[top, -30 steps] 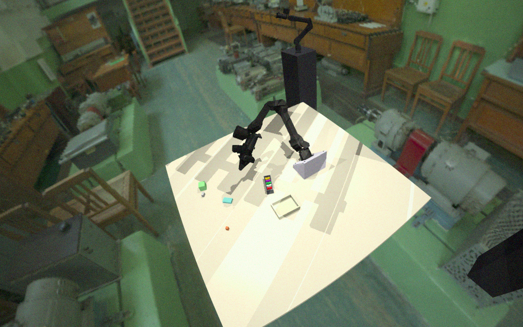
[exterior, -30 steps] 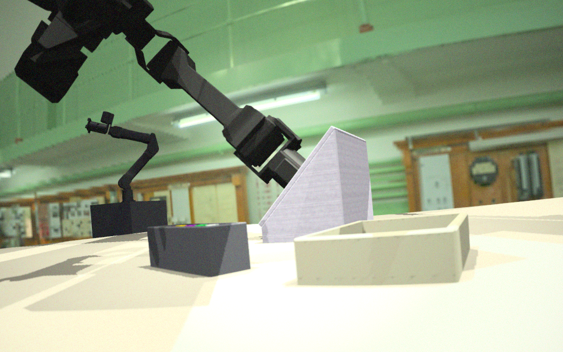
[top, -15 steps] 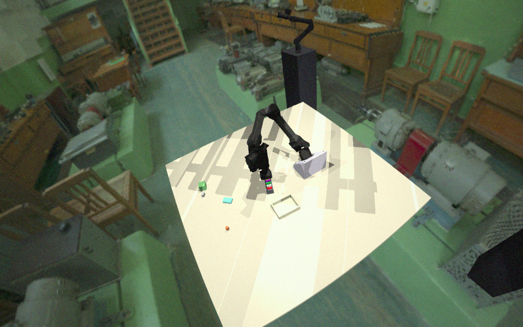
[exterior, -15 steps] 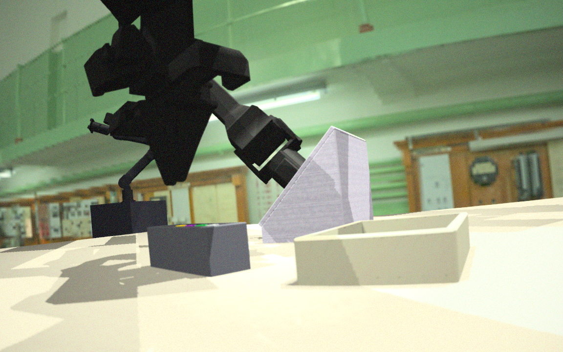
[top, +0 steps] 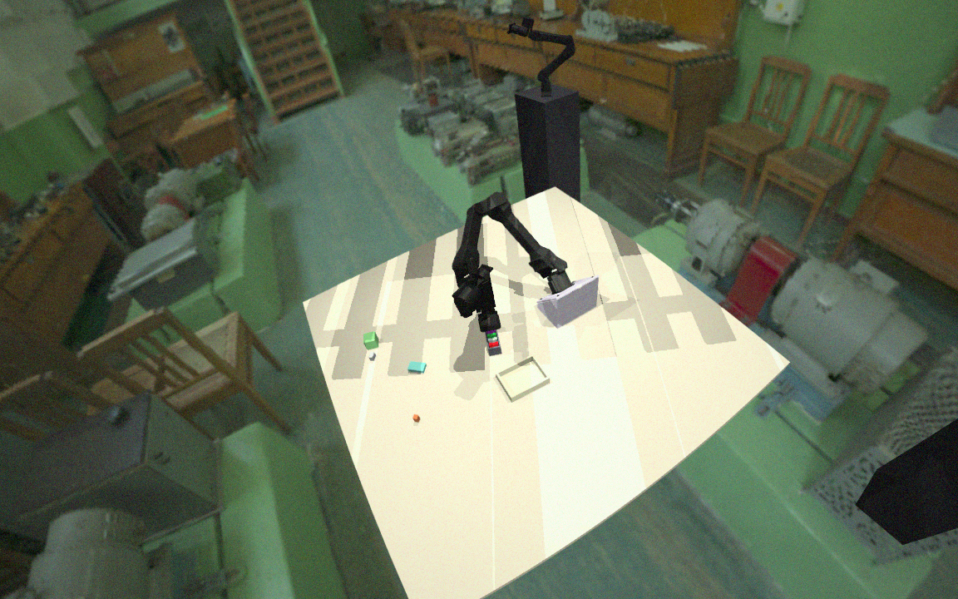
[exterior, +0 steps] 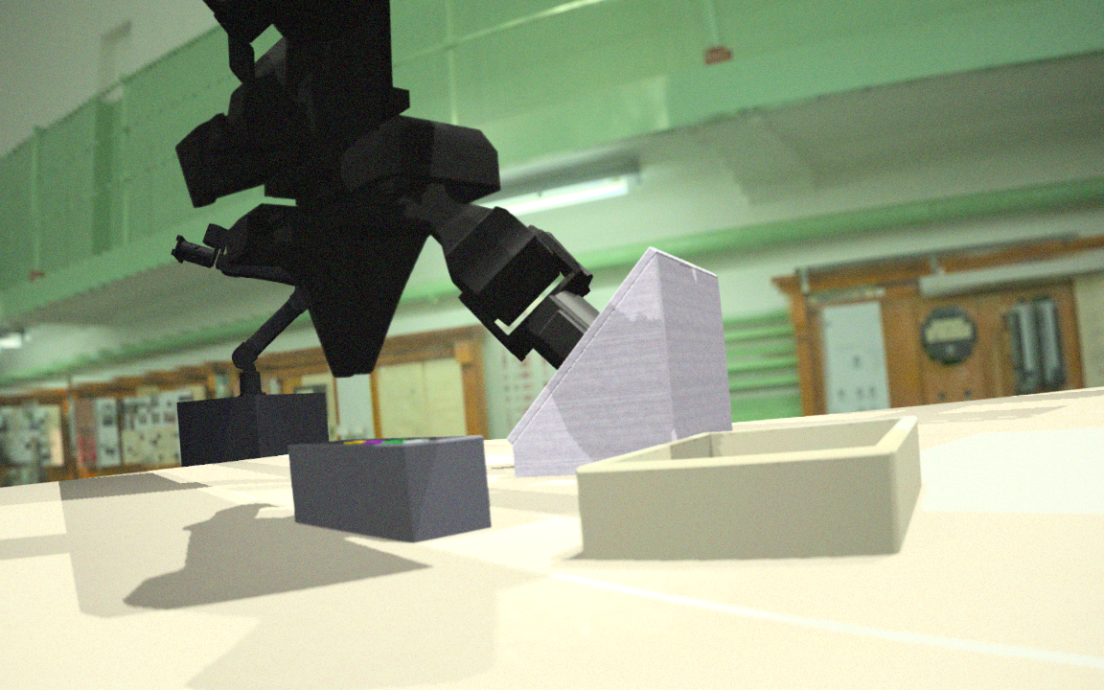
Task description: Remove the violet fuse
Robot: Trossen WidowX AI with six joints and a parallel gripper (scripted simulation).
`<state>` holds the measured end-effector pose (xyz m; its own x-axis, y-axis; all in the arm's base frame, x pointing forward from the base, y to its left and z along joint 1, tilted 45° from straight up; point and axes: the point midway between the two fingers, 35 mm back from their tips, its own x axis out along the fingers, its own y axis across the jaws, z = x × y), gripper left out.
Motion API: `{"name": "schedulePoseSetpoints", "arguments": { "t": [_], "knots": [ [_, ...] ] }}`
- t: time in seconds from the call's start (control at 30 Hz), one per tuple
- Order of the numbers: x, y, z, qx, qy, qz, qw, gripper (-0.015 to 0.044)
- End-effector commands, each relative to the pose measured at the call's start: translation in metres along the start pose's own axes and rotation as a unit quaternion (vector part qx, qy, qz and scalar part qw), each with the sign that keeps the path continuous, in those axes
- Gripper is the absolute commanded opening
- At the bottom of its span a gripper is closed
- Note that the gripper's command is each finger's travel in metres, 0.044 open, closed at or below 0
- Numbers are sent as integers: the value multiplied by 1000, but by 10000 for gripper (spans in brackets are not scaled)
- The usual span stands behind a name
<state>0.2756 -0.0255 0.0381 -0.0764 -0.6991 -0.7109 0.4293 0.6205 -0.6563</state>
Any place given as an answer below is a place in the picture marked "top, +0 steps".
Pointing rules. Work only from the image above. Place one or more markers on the beige open tray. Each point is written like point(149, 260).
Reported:
point(522, 378)

